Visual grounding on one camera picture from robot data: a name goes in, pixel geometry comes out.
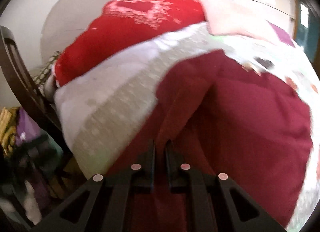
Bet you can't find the red embroidered pillow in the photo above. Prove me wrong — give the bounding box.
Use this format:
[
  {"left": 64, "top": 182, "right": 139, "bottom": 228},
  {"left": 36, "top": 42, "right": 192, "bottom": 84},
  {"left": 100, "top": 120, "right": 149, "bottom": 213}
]
[{"left": 54, "top": 0, "right": 205, "bottom": 86}]

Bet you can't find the round beige headboard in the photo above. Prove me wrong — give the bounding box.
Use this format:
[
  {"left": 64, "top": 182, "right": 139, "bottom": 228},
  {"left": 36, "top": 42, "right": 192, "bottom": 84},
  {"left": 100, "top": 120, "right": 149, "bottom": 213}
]
[{"left": 40, "top": 0, "right": 112, "bottom": 63}]

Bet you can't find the maroon sweater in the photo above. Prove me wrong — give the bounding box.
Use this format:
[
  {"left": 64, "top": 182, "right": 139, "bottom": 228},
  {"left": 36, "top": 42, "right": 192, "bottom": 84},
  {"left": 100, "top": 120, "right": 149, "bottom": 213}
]
[{"left": 108, "top": 50, "right": 312, "bottom": 226}]

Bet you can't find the tan clothing tag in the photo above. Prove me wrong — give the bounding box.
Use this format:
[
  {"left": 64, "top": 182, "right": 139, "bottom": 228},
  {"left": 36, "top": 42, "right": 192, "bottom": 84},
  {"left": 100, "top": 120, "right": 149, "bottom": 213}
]
[{"left": 242, "top": 62, "right": 261, "bottom": 76}]

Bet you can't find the purple cloth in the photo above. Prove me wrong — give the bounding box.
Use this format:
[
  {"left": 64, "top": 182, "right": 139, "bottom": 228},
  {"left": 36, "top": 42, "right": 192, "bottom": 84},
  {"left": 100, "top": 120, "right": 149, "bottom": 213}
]
[{"left": 268, "top": 22, "right": 295, "bottom": 47}]

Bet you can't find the pile of colourful clothes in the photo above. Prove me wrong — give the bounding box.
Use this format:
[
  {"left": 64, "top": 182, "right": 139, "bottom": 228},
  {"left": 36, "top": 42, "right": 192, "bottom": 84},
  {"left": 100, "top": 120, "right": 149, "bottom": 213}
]
[{"left": 1, "top": 107, "right": 62, "bottom": 227}]

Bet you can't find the pink pillow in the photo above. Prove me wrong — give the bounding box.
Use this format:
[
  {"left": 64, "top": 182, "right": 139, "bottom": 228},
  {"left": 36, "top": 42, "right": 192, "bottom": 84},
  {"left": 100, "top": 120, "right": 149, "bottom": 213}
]
[{"left": 200, "top": 0, "right": 279, "bottom": 43}]

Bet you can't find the heart patterned quilt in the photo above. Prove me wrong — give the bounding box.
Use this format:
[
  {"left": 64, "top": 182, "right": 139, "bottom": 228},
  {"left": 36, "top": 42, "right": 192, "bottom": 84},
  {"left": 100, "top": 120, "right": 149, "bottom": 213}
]
[{"left": 70, "top": 22, "right": 319, "bottom": 231}]

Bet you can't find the white bed sheet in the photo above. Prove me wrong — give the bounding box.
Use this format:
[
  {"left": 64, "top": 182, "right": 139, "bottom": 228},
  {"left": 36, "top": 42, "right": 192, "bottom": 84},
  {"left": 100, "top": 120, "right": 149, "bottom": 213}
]
[{"left": 54, "top": 40, "right": 160, "bottom": 149}]

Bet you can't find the dark wooden chair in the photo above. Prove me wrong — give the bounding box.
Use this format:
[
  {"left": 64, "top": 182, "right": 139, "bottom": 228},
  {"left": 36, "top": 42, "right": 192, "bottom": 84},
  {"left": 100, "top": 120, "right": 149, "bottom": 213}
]
[{"left": 1, "top": 26, "right": 87, "bottom": 189}]

